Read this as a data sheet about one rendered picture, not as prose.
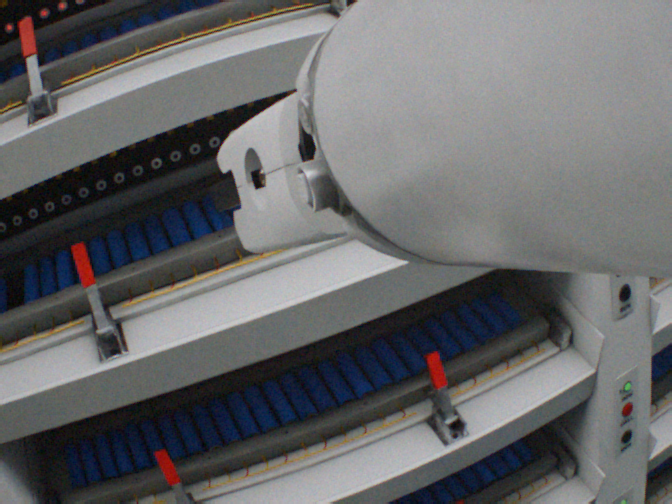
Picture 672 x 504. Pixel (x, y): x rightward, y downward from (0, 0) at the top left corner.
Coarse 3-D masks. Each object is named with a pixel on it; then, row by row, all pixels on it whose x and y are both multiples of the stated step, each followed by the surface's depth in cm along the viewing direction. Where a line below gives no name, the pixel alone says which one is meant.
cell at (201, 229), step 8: (184, 208) 66; (192, 208) 65; (200, 208) 66; (184, 216) 66; (192, 216) 64; (200, 216) 64; (192, 224) 64; (200, 224) 63; (208, 224) 64; (192, 232) 63; (200, 232) 62; (208, 232) 62
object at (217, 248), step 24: (192, 240) 61; (216, 240) 60; (240, 240) 60; (144, 264) 59; (168, 264) 59; (192, 264) 60; (216, 264) 59; (240, 264) 60; (72, 288) 57; (120, 288) 58; (144, 288) 59; (24, 312) 55; (48, 312) 56; (72, 312) 57; (0, 336) 54; (24, 336) 56
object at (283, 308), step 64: (128, 192) 66; (0, 256) 63; (256, 256) 62; (320, 256) 61; (384, 256) 60; (128, 320) 57; (192, 320) 56; (256, 320) 56; (320, 320) 58; (0, 384) 51; (64, 384) 51; (128, 384) 54
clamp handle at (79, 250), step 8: (72, 248) 52; (80, 248) 52; (80, 256) 52; (80, 264) 52; (88, 264) 53; (80, 272) 52; (88, 272) 53; (88, 280) 52; (88, 288) 53; (96, 288) 53; (88, 296) 53; (96, 296) 53; (96, 304) 53; (96, 312) 53; (104, 312) 53; (96, 320) 53; (104, 320) 53
